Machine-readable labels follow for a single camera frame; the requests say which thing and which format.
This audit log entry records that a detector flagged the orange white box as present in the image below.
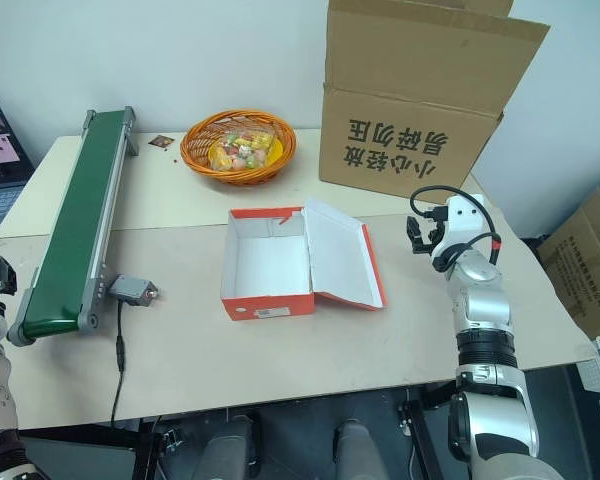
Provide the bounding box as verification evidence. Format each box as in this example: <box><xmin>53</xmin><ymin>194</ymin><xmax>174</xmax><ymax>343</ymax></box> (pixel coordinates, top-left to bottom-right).
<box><xmin>219</xmin><ymin>197</ymin><xmax>389</xmax><ymax>324</ymax></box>

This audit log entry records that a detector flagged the clear bag of colourful candies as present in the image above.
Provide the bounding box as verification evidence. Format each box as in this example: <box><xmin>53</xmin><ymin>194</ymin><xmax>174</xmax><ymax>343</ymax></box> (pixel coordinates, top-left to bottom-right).
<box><xmin>208</xmin><ymin>125</ymin><xmax>276</xmax><ymax>172</ymax></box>

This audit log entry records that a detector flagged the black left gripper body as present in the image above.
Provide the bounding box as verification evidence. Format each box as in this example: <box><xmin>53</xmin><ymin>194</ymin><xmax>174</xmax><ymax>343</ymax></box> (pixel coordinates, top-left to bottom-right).
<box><xmin>0</xmin><ymin>255</ymin><xmax>19</xmax><ymax>297</ymax></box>

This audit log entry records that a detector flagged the black table frame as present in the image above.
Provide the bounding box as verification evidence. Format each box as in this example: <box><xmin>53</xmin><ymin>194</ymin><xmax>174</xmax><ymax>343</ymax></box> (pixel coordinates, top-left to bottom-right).
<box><xmin>19</xmin><ymin>384</ymin><xmax>481</xmax><ymax>480</ymax></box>

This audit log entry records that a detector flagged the orange woven basket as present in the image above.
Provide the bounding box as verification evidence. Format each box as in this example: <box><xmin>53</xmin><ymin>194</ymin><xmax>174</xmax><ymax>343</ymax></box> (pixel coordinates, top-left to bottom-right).
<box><xmin>180</xmin><ymin>109</ymin><xmax>298</xmax><ymax>187</ymax></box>

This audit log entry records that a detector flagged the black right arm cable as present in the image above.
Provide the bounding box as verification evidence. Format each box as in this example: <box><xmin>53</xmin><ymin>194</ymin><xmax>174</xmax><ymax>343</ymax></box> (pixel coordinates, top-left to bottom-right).
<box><xmin>410</xmin><ymin>185</ymin><xmax>503</xmax><ymax>274</ymax></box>

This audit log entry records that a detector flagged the green conveyor belt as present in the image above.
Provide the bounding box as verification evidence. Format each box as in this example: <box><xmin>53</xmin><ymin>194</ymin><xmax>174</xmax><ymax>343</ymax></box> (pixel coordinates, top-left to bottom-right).
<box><xmin>7</xmin><ymin>105</ymin><xmax>140</xmax><ymax>347</ymax></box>

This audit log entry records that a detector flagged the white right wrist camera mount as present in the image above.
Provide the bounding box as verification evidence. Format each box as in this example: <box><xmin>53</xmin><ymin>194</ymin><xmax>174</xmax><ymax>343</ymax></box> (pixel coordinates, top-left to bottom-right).
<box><xmin>438</xmin><ymin>193</ymin><xmax>486</xmax><ymax>252</ymax></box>

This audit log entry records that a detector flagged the grey metal sensor box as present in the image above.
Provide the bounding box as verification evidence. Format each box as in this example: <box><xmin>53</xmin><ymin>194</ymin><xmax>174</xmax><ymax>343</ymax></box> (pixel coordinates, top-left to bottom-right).
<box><xmin>107</xmin><ymin>274</ymin><xmax>160</xmax><ymax>307</ymax></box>

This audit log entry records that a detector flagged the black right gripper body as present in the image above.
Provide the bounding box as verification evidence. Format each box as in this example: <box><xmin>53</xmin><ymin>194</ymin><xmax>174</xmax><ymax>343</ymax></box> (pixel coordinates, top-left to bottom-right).
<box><xmin>421</xmin><ymin>205</ymin><xmax>450</xmax><ymax>255</ymax></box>

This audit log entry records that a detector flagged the large printed cardboard box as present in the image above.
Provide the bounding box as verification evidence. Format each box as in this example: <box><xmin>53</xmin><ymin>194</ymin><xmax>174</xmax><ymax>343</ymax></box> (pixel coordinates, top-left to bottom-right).
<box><xmin>318</xmin><ymin>0</ymin><xmax>552</xmax><ymax>191</ymax></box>

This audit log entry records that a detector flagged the brown cardboard box with print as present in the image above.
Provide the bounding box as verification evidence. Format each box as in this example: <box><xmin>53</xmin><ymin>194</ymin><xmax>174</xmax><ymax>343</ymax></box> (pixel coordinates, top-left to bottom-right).
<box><xmin>536</xmin><ymin>186</ymin><xmax>600</xmax><ymax>340</ymax></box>

